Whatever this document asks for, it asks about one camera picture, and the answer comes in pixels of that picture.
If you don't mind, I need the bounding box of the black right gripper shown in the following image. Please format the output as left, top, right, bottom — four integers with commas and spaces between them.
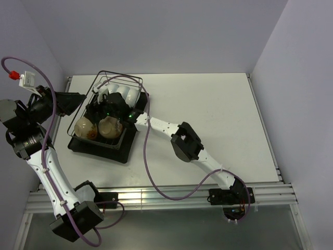
84, 95, 121, 126

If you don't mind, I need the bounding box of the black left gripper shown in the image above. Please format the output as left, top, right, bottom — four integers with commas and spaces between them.
25, 85, 86, 127

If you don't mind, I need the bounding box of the cream bowl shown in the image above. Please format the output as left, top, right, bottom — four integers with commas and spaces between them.
98, 116, 123, 139

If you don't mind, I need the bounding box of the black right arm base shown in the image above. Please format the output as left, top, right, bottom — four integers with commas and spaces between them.
207, 187, 255, 220

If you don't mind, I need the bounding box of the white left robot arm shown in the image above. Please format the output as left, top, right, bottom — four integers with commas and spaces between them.
1, 85, 104, 242

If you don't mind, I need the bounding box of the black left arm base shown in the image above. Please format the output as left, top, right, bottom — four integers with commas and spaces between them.
94, 192, 119, 209

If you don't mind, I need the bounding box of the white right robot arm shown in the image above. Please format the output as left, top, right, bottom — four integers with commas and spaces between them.
85, 93, 250, 205

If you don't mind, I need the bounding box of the black drip tray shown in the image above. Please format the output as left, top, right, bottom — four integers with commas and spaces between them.
67, 92, 147, 164

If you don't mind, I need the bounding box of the black wire dish rack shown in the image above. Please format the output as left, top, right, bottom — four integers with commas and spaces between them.
67, 70, 147, 153

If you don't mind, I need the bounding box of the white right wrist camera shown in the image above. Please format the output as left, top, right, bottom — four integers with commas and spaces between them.
93, 82, 109, 104

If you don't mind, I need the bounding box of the aluminium front rail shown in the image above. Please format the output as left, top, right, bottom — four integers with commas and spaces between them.
24, 183, 299, 214

